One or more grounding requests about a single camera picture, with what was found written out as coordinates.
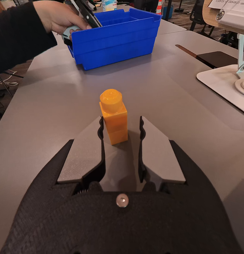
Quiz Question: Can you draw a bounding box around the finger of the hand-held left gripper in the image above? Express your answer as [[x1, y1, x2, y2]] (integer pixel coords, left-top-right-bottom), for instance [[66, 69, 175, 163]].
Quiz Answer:
[[70, 0, 103, 29]]

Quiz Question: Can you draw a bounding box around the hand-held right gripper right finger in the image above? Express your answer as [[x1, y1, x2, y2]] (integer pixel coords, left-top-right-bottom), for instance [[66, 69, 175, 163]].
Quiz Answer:
[[138, 116, 186, 192]]

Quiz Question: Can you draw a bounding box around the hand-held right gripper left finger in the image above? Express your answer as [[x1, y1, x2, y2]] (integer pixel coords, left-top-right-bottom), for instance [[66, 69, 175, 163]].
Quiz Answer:
[[57, 116, 106, 188]]

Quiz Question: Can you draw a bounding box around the blue plastic bin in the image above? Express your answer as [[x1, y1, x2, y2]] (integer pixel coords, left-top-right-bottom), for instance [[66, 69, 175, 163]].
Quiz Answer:
[[68, 7, 162, 71]]

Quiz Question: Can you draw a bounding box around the person's left forearm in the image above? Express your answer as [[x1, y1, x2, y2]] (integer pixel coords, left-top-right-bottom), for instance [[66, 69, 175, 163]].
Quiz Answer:
[[0, 2, 58, 76]]

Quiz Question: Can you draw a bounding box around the person's left hand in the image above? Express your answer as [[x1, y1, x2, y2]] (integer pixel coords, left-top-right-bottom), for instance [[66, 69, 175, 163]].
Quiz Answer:
[[33, 0, 92, 37]]

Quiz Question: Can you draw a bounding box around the blue white wipes canister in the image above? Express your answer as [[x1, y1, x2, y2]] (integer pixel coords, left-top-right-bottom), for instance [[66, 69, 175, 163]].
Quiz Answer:
[[101, 0, 118, 12]]

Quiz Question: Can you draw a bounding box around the wooden document stand white base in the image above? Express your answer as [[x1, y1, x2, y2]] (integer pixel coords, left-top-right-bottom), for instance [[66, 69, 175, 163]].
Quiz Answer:
[[197, 0, 244, 116]]

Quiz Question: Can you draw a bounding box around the black office chair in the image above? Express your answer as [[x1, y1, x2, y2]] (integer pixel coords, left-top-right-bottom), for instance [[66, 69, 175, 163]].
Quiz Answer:
[[190, 0, 210, 32]]

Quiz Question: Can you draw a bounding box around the laminated instruction sheet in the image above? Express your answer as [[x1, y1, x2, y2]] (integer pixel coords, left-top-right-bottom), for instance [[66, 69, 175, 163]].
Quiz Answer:
[[208, 0, 244, 10]]

